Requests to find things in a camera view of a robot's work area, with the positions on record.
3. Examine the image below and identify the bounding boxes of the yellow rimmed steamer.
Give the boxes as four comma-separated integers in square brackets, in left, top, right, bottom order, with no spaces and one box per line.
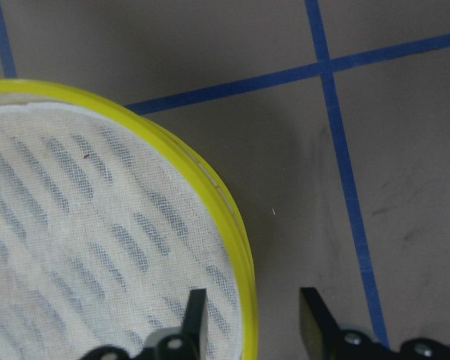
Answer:
[0,79,259,359]

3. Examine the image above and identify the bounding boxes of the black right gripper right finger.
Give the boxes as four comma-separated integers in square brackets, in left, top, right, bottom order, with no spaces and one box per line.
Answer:
[299,287,341,359]

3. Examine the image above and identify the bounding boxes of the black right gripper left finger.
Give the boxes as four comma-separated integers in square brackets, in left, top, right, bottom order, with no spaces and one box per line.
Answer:
[181,289,208,359]

